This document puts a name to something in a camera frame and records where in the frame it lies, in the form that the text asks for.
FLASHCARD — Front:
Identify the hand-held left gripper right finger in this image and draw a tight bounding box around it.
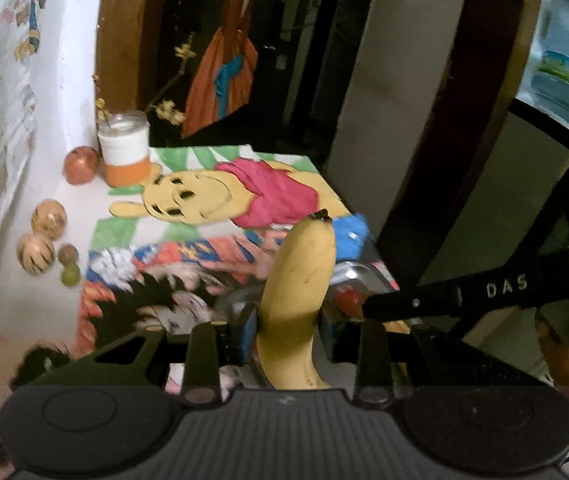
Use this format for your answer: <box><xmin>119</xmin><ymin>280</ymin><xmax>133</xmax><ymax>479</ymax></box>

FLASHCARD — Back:
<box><xmin>319</xmin><ymin>310</ymin><xmax>533</xmax><ymax>407</ymax></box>

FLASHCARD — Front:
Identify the cartoon wall sticker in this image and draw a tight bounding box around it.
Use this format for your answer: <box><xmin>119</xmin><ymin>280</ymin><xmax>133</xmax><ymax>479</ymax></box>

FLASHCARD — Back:
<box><xmin>0</xmin><ymin>0</ymin><xmax>52</xmax><ymax>63</ymax></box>

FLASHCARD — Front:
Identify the bear cartoon poster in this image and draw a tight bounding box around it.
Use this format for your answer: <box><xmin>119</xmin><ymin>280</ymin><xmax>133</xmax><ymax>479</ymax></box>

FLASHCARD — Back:
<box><xmin>89</xmin><ymin>144</ymin><xmax>378</xmax><ymax>261</ymax></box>

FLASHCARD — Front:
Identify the dried flower sprig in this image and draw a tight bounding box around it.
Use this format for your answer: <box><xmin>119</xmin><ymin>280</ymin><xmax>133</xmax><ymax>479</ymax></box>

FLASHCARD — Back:
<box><xmin>94</xmin><ymin>32</ymin><xmax>196</xmax><ymax>133</ymax></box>

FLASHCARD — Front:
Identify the metal baking tray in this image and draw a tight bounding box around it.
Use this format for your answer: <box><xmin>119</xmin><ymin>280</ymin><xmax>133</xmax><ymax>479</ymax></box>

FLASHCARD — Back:
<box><xmin>217</xmin><ymin>259</ymin><xmax>400</xmax><ymax>333</ymax></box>

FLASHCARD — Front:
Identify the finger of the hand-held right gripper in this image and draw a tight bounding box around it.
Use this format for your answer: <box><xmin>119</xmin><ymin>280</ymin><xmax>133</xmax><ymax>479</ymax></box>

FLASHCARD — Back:
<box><xmin>362</xmin><ymin>279</ymin><xmax>463</xmax><ymax>322</ymax></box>

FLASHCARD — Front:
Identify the red apple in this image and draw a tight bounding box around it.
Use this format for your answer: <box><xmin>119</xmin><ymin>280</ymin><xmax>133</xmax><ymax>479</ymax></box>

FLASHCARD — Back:
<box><xmin>63</xmin><ymin>146</ymin><xmax>100</xmax><ymax>186</ymax></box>

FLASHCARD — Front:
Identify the wall poster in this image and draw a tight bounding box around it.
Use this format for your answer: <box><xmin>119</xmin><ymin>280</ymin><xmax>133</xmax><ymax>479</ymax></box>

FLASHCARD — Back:
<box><xmin>182</xmin><ymin>0</ymin><xmax>260</xmax><ymax>138</ymax></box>

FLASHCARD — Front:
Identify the wooden door frame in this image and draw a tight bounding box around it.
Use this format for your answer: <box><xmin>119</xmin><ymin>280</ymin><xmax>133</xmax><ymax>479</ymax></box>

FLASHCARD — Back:
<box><xmin>94</xmin><ymin>0</ymin><xmax>159</xmax><ymax>126</ymax></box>

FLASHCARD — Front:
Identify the dark brown door frame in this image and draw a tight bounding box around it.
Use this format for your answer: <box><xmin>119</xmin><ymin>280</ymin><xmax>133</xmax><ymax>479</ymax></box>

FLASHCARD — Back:
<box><xmin>379</xmin><ymin>0</ymin><xmax>545</xmax><ymax>283</ymax></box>

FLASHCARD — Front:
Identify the red cherry tomato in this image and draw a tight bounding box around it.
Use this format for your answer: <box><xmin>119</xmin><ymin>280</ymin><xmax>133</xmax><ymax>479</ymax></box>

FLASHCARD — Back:
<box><xmin>337</xmin><ymin>290</ymin><xmax>368</xmax><ymax>318</ymax></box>

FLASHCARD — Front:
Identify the striped small melon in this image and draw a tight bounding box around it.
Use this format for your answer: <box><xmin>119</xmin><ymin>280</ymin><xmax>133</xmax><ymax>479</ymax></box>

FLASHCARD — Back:
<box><xmin>32</xmin><ymin>200</ymin><xmax>68</xmax><ymax>240</ymax></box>
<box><xmin>17</xmin><ymin>233</ymin><xmax>56</xmax><ymax>275</ymax></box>

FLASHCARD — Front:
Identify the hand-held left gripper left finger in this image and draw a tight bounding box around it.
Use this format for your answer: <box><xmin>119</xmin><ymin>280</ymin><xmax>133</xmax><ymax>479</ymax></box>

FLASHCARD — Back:
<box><xmin>72</xmin><ymin>306</ymin><xmax>258</xmax><ymax>407</ymax></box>

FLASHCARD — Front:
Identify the white and orange jar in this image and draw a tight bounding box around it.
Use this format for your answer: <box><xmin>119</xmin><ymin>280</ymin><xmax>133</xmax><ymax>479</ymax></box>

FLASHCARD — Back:
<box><xmin>97</xmin><ymin>111</ymin><xmax>151</xmax><ymax>187</ymax></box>

